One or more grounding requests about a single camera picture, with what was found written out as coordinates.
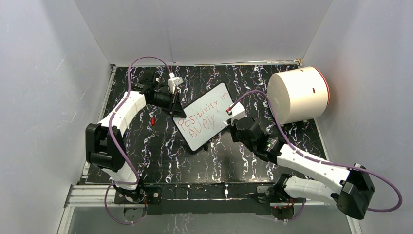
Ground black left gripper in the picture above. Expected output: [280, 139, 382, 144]
[149, 90, 186, 119]

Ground small white whiteboard black frame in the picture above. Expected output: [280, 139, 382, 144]
[173, 82, 233, 151]

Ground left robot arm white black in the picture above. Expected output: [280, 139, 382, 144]
[85, 71, 186, 203]

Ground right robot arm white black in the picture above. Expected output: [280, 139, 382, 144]
[229, 117, 375, 220]

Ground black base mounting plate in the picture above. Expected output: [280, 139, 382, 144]
[142, 182, 282, 216]

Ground white cylindrical drum red rim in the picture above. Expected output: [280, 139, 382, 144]
[266, 66, 330, 124]

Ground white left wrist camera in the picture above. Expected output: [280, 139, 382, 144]
[167, 72, 183, 94]

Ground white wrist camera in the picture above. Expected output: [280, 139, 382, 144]
[167, 72, 183, 94]
[226, 102, 246, 125]

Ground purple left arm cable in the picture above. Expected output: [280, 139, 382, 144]
[104, 56, 173, 225]

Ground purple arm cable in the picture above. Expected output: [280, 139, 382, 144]
[104, 56, 173, 225]
[226, 90, 403, 223]

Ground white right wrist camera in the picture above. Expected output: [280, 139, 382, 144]
[226, 102, 246, 125]

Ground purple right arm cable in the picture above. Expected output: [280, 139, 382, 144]
[226, 90, 403, 223]

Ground aluminium front frame rail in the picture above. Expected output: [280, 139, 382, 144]
[57, 182, 364, 234]

